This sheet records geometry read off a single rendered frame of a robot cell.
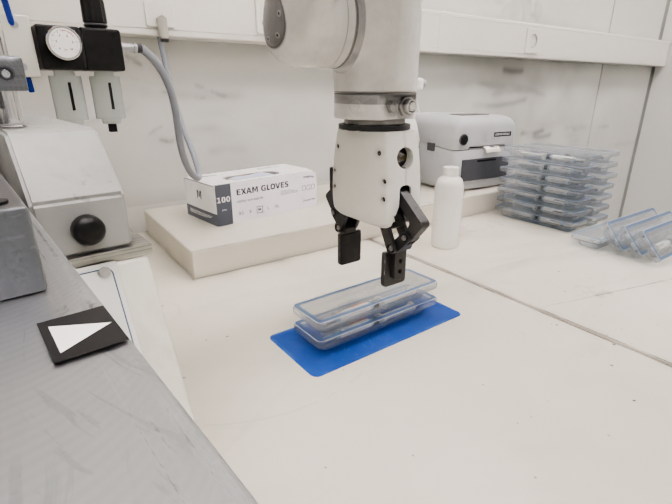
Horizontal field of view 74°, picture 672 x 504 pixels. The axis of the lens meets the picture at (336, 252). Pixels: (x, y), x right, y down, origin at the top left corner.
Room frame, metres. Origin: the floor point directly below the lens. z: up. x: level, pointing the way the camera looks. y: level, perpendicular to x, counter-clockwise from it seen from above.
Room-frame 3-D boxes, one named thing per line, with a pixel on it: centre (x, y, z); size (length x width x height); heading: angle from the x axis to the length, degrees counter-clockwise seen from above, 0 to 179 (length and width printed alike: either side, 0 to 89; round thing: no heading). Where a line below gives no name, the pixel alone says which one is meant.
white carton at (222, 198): (0.87, 0.16, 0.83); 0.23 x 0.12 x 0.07; 133
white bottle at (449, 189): (0.78, -0.20, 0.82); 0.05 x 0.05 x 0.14
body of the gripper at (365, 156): (0.48, -0.04, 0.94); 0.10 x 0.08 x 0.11; 36
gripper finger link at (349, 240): (0.53, -0.01, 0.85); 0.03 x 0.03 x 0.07; 36
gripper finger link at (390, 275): (0.44, -0.07, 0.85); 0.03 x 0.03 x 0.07; 36
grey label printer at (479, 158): (1.16, -0.30, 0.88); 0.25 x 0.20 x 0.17; 29
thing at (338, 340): (0.48, -0.04, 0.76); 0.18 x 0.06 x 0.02; 126
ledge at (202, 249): (0.99, -0.04, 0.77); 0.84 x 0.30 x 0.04; 125
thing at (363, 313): (0.49, -0.04, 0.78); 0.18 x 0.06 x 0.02; 127
